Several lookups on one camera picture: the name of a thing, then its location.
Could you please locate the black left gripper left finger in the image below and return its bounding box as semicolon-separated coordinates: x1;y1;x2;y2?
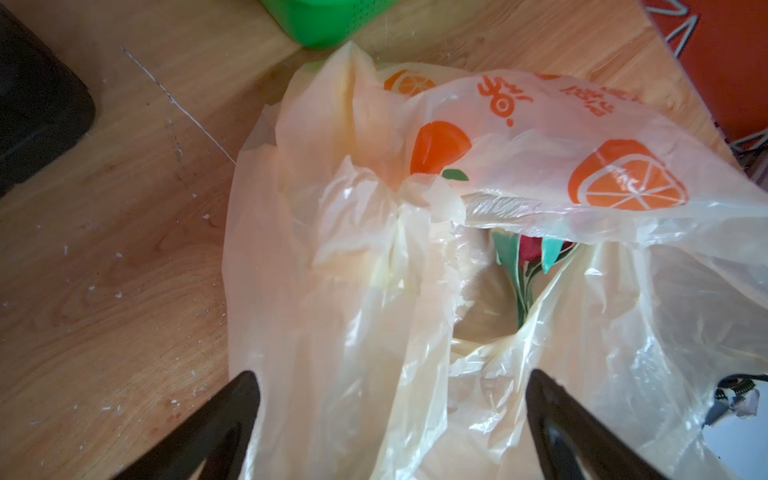
115;371;261;479

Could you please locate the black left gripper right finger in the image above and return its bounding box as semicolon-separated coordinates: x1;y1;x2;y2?
525;369;664;479

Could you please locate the orange printed plastic bag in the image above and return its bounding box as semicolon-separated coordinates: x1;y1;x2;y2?
222;44;767;479

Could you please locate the red dragon fruit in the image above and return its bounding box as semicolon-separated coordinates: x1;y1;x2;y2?
491;229;577;328

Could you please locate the black plastic tool case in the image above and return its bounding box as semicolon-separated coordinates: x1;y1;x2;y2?
1;7;96;194

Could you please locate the green plastic basket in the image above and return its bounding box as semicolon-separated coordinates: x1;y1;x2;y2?
261;0;398;50

